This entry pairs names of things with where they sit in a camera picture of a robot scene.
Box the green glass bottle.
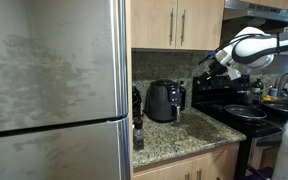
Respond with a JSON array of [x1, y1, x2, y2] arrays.
[[251, 78, 265, 104]]

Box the small blue soap bottle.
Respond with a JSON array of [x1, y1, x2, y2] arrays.
[[269, 86, 280, 98]]

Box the black air fryer drawer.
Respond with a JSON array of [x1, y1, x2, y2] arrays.
[[153, 101, 183, 125]]

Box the light wood wall cabinet door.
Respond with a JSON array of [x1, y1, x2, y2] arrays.
[[175, 0, 226, 52], [130, 0, 178, 50]]

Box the light wood base cabinet door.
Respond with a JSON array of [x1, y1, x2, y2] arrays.
[[191, 143, 241, 180], [132, 159, 194, 180]]

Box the black electric stove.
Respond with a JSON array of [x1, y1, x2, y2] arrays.
[[191, 73, 288, 180]]

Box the metal bar cabinet handle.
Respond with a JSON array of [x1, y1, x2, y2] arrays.
[[169, 7, 175, 46], [180, 8, 187, 47]]

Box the black bottle with cap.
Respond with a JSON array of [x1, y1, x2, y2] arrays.
[[178, 80, 187, 112]]

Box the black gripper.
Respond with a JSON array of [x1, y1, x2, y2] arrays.
[[198, 60, 230, 84]]

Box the yellow sponge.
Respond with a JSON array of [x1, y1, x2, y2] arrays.
[[262, 95, 278, 102]]

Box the black air fryer body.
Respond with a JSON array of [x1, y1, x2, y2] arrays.
[[143, 79, 182, 124]]

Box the stainless steel refrigerator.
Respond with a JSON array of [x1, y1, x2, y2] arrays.
[[0, 0, 132, 180]]

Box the wide dark skillet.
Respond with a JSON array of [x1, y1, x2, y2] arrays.
[[261, 100, 288, 115]]

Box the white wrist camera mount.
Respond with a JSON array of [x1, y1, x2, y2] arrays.
[[226, 65, 243, 81]]

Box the stainless steel range hood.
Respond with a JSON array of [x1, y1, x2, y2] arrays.
[[222, 0, 288, 34]]

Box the small dark spice grinder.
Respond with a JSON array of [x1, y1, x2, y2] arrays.
[[132, 117, 145, 152]]

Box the purple fabric item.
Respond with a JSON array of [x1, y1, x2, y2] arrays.
[[245, 165, 274, 180]]

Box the dark glass bottle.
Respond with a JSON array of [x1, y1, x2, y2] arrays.
[[132, 85, 144, 120]]

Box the small dark cooking pot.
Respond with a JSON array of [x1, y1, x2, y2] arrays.
[[236, 89, 254, 106]]

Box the black frying pan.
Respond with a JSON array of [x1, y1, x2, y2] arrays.
[[223, 104, 269, 121]]

